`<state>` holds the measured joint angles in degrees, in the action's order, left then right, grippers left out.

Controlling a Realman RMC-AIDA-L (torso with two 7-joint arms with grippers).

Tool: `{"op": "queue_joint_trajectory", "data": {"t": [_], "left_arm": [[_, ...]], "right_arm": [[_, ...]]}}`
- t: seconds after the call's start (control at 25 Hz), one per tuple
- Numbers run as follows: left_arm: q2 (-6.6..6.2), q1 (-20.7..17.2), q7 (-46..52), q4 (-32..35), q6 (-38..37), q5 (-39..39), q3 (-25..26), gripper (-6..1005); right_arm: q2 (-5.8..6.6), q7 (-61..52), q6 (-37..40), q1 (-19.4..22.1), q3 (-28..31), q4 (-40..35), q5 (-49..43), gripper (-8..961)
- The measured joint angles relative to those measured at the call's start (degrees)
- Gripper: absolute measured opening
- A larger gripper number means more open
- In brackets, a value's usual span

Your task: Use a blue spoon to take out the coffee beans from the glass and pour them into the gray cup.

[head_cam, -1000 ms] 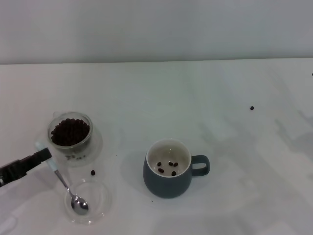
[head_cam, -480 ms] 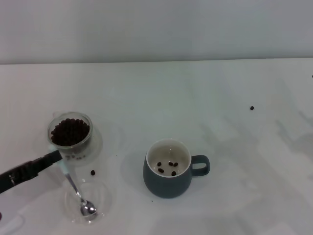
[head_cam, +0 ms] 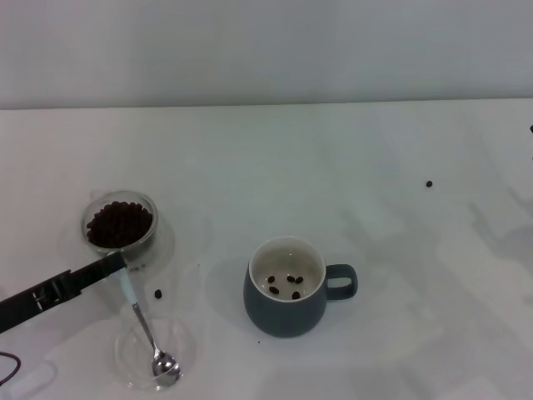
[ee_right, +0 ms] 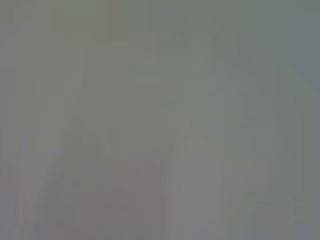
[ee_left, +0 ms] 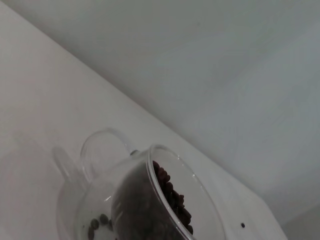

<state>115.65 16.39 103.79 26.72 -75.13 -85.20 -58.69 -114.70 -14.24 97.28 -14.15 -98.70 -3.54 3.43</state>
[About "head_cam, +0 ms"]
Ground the small clear glass dish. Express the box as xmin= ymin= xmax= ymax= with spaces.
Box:
xmin=114 ymin=316 xmax=197 ymax=392

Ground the blue-handled metal spoon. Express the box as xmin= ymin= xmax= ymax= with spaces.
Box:
xmin=117 ymin=266 xmax=183 ymax=388

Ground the double-walled glass cup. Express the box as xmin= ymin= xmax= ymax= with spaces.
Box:
xmin=78 ymin=190 xmax=177 ymax=277

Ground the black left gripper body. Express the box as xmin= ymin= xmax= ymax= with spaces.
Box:
xmin=0 ymin=270 xmax=84 ymax=334

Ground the pile of coffee beans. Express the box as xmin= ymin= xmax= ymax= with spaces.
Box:
xmin=86 ymin=200 xmax=155 ymax=248

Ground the thin left wrist cable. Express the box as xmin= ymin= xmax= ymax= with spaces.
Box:
xmin=0 ymin=352 xmax=22 ymax=387

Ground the dark blue ceramic mug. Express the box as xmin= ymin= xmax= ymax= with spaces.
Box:
xmin=243 ymin=236 xmax=359 ymax=339

